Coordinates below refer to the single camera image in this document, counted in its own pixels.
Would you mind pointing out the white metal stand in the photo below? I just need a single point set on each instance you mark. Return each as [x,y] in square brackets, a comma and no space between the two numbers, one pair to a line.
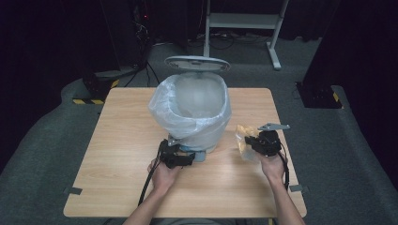
[241,21]

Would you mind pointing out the grey pedal trash can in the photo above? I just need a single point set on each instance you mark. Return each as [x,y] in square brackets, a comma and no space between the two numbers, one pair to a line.
[197,64]

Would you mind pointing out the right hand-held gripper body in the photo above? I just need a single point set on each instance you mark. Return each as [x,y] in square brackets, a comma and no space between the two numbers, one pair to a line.
[269,142]

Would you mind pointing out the clear plastic bag yellow contents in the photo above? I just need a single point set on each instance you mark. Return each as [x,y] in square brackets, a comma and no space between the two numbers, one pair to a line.
[245,132]

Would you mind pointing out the person's right hand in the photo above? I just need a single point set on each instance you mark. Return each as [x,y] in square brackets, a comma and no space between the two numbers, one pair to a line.
[272,167]

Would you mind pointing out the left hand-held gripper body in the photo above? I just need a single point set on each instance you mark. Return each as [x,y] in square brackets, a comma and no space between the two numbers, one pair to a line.
[169,153]

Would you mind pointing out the person's left hand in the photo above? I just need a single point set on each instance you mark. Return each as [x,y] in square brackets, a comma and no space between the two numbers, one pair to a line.
[162,178]

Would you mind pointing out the grey tape piece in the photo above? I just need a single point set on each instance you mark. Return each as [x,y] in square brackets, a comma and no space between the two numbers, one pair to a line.
[297,188]
[73,190]

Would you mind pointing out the black stand base striped tape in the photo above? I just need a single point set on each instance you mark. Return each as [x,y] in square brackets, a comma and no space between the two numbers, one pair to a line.
[317,95]
[98,86]

